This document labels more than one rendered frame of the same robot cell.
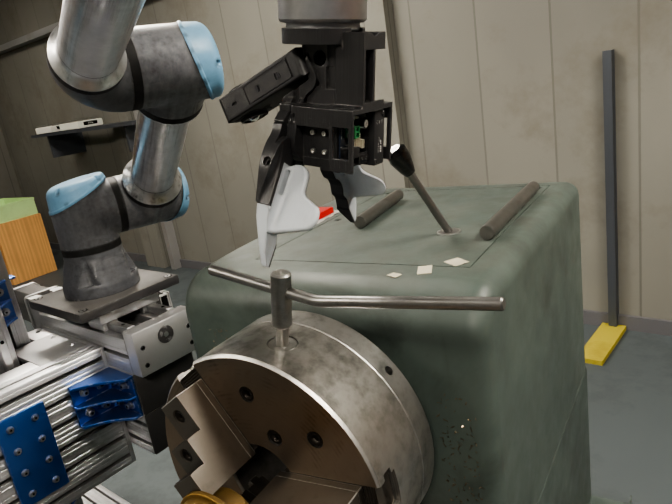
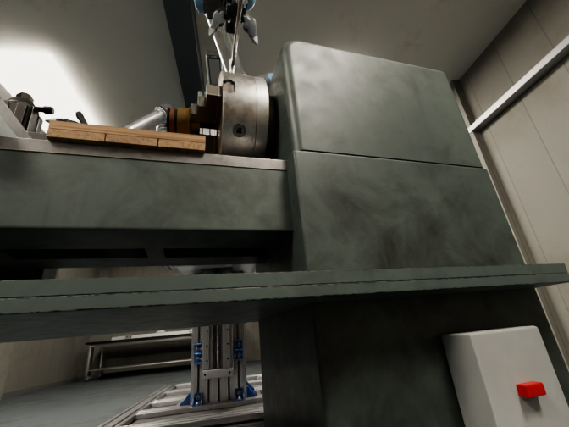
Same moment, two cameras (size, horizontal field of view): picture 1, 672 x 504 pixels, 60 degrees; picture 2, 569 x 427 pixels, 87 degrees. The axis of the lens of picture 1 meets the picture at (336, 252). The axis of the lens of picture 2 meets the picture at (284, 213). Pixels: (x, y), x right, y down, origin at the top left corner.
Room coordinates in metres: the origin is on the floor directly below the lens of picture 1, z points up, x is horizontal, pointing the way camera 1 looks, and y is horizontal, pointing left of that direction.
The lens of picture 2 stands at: (0.09, -0.47, 0.46)
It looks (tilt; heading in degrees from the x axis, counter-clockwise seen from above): 22 degrees up; 37
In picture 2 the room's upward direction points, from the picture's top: 6 degrees counter-clockwise
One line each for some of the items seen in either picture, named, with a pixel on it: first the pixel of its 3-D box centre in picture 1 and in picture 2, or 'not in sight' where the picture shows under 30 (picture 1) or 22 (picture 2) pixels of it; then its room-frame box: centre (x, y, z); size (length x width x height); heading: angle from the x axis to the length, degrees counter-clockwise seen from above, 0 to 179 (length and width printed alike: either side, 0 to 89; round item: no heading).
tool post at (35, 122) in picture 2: not in sight; (18, 124); (0.17, 0.48, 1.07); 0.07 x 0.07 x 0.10; 56
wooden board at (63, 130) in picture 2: not in sight; (142, 178); (0.41, 0.23, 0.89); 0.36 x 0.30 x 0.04; 56
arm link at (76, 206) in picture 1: (85, 209); not in sight; (1.18, 0.49, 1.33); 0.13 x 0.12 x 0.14; 120
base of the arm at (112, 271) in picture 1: (97, 265); not in sight; (1.18, 0.49, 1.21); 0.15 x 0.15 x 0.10
